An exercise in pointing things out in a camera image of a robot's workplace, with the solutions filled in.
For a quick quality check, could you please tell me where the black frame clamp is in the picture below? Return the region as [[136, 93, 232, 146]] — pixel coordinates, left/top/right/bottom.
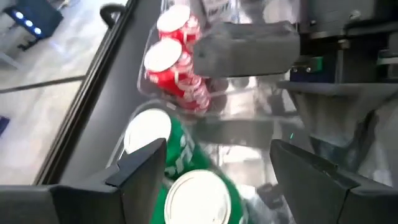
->
[[99, 2, 127, 29]]

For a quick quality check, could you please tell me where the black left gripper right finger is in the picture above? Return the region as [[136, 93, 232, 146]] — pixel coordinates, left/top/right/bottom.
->
[[269, 139, 398, 224]]

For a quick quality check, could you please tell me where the clear plastic bin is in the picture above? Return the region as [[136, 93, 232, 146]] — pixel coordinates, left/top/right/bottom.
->
[[105, 99, 312, 224], [136, 0, 299, 119]]

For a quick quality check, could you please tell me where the red Coca-Cola can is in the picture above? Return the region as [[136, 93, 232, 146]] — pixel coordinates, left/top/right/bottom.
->
[[156, 4, 203, 54], [143, 37, 212, 114]]

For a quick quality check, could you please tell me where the black table mat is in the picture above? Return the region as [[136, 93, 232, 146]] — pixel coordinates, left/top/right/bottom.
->
[[57, 0, 175, 187]]

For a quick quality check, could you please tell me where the green Sprite can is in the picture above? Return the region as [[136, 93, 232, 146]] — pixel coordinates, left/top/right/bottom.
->
[[123, 108, 224, 187], [149, 169, 252, 224]]

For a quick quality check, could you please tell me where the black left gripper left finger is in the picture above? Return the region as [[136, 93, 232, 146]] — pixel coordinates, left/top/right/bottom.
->
[[51, 138, 169, 224]]

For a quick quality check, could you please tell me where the dark box with blue lights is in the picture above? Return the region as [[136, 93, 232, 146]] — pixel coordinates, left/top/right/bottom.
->
[[2, 0, 65, 52]]

